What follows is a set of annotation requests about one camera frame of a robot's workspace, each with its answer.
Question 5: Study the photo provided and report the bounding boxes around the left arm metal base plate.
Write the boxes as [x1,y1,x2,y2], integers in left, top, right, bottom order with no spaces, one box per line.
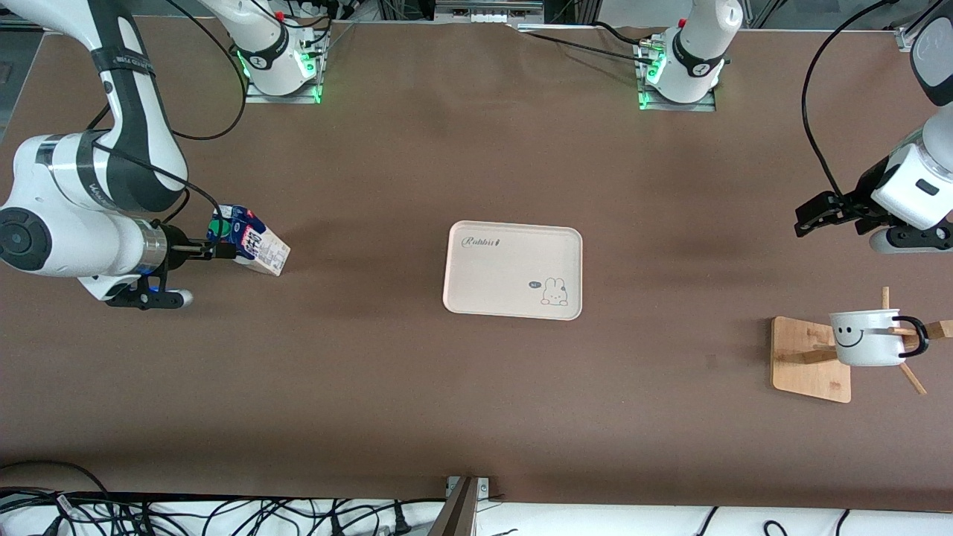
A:
[637,33,717,112]

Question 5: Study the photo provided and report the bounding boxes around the tangled black cables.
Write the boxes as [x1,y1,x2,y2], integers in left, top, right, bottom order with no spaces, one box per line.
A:
[0,488,447,536]

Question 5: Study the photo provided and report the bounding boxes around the cream rabbit print tray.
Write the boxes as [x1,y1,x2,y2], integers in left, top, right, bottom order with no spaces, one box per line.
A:
[442,220,583,321]

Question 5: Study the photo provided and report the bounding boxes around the wooden mug rack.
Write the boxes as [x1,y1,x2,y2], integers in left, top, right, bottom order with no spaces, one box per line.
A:
[771,287,953,403]

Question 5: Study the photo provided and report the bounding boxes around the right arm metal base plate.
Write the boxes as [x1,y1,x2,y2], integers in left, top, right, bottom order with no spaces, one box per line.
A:
[244,30,328,103]

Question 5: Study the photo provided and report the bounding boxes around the white smiley mug black handle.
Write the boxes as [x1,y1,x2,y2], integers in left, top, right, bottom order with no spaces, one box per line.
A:
[829,309,930,367]

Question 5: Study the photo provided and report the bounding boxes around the black cable loop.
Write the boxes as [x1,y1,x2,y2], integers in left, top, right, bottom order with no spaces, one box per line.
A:
[0,460,112,514]

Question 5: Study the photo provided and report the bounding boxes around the blue white milk carton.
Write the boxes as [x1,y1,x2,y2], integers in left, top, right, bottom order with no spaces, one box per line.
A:
[207,204,291,277]

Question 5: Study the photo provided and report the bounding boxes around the aluminium profile with bracket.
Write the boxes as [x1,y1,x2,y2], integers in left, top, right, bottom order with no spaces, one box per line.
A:
[428,475,492,536]

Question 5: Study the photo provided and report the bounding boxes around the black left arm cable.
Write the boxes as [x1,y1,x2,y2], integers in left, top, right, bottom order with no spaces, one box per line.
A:
[801,0,902,200]

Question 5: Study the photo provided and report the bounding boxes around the grey power strip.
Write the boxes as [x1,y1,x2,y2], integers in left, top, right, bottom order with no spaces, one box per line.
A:
[434,0,546,25]

